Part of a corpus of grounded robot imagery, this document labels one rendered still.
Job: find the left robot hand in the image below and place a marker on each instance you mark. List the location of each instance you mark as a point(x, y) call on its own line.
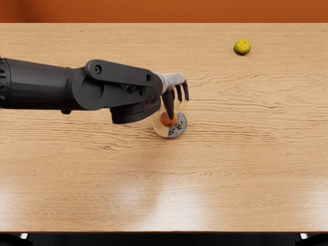
point(171, 79)

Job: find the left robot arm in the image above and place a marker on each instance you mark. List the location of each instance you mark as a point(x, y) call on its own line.
point(38, 84)

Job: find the round patterned plate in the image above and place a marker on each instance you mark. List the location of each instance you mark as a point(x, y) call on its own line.
point(176, 129)

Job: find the green yellow citrus fruit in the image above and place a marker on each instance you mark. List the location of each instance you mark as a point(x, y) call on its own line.
point(242, 46)

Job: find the red orange peach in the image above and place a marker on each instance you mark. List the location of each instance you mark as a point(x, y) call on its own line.
point(165, 120)

